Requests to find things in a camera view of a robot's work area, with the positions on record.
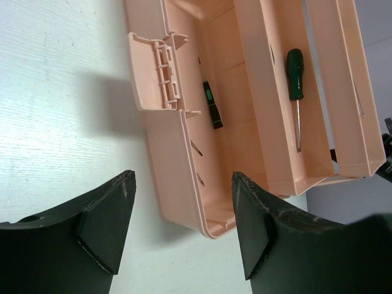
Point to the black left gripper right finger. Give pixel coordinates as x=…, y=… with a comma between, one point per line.
x=285, y=249

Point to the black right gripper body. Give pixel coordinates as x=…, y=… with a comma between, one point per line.
x=360, y=149

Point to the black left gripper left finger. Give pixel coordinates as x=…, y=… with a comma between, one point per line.
x=75, y=247

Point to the black green precision screwdriver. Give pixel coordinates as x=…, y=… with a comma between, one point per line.
x=200, y=180

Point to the pink plastic toolbox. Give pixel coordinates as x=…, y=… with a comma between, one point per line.
x=240, y=48

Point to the small green precision screwdriver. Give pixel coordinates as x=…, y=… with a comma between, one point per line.
x=196, y=148

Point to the green handled screwdriver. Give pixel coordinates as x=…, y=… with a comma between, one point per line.
x=295, y=70

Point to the small black green screwdriver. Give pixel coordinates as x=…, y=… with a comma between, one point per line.
x=213, y=110

